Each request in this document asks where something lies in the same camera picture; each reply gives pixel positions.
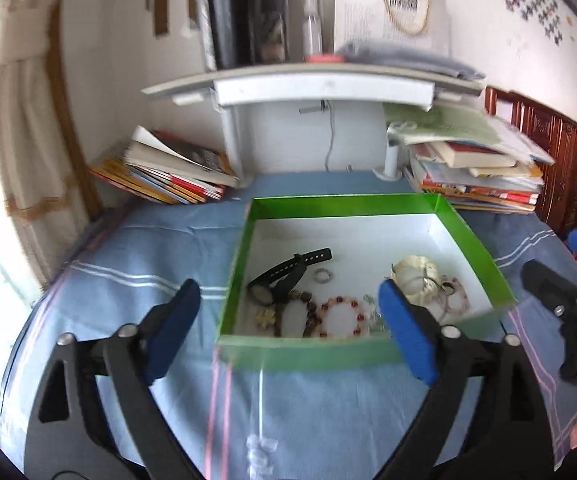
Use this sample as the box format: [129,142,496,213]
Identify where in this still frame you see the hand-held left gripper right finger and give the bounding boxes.
[373,279,555,480]

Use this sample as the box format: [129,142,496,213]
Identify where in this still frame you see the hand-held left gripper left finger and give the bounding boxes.
[22,278,205,480]

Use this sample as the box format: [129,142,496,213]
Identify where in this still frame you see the silver metal brooch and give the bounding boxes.
[363,294,388,333]

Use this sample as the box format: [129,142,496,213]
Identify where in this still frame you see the pink bead bracelet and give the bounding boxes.
[433,277,470,320]

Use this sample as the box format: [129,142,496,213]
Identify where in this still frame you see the cream coiled bracelet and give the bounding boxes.
[391,255,442,306]

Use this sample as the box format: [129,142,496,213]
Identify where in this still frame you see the cream curtain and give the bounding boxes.
[0,0,105,288]

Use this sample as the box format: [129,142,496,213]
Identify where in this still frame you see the checkered wall decoration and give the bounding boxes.
[497,0,565,50]

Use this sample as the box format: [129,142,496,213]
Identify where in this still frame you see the carved wooden headboard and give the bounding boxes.
[483,85,577,242]

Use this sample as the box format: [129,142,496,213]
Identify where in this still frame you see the white paper bag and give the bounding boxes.
[333,0,453,59]

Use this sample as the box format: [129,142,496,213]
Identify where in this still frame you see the blue striped bedsheet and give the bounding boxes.
[0,170,577,480]

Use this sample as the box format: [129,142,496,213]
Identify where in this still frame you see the green cardboard box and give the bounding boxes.
[215,193,518,374]

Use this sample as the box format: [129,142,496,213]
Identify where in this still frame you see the grey cable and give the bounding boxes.
[323,101,338,172]

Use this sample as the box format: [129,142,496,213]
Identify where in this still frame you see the grey folded cloth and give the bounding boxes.
[337,39,488,82]

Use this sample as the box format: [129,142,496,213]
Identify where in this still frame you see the beige pendant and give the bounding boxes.
[255,309,280,332]

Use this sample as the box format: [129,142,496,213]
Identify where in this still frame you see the stack of mixed books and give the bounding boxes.
[385,102,555,217]

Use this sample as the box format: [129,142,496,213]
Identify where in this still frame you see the stack of orange books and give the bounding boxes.
[87,125,240,207]

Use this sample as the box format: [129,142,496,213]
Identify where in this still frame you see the white folding table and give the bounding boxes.
[141,62,485,183]

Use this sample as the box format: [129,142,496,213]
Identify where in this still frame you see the red bead bracelet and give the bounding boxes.
[318,295,370,340]

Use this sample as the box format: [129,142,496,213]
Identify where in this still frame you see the silver bangle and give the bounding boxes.
[407,274,443,295]

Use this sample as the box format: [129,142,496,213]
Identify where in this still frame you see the beige bead necklace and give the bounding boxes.
[375,0,433,37]

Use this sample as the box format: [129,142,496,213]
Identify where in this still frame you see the dark upright books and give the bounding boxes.
[202,0,290,72]

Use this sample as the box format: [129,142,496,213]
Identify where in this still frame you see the brown bead bracelet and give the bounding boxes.
[272,289,325,339]

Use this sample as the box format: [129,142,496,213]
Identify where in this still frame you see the clear plastic bottle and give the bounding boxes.
[303,0,325,59]

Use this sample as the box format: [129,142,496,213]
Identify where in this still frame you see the black wrist watch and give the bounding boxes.
[246,248,333,307]

